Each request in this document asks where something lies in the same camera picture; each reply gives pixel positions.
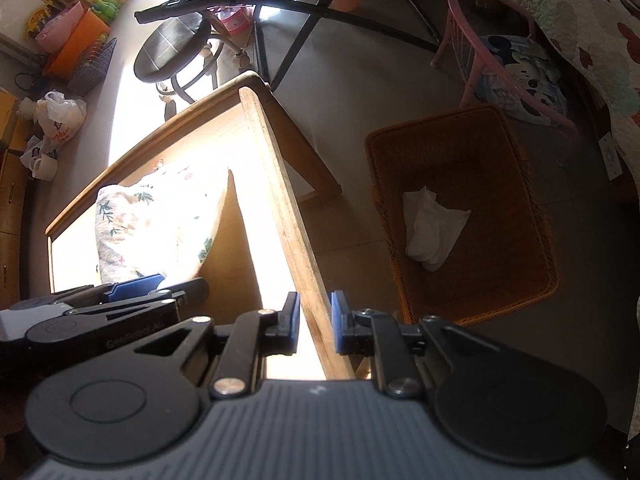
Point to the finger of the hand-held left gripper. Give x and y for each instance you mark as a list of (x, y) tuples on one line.
[(137, 283), (187, 290)]

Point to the white plastic bag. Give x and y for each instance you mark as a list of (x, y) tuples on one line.
[(60, 120)]

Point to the orange plastic bin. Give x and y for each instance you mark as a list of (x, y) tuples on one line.
[(80, 50)]

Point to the low wooden table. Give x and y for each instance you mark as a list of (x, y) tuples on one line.
[(280, 220)]

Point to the cartoon mouse cushion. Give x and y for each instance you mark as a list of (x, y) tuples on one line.
[(520, 75)]

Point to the pink toy basket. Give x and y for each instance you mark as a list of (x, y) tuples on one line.
[(232, 19)]

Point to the patterned white bag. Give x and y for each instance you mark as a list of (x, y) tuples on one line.
[(32, 149)]

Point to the wooden tv cabinet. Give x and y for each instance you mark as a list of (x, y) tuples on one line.
[(12, 200)]

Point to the yellow toy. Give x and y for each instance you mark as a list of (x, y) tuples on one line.
[(39, 20)]

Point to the heart patterned quilt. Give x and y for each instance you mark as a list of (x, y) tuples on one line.
[(590, 25)]

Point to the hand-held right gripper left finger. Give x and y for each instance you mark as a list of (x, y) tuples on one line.
[(294, 322)]

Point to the white tag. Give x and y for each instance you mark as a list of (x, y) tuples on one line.
[(610, 155)]

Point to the white floral garment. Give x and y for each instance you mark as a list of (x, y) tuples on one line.
[(155, 220)]

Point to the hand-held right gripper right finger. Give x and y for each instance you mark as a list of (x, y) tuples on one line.
[(340, 322)]

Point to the plain white cloth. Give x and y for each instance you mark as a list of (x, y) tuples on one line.
[(432, 230)]

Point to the round black stool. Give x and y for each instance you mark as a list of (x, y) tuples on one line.
[(170, 45)]

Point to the white mug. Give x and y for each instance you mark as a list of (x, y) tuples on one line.
[(45, 167)]

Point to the pink plastic basket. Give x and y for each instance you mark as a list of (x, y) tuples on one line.
[(62, 27)]

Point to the green toy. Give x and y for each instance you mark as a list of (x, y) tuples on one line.
[(106, 7)]

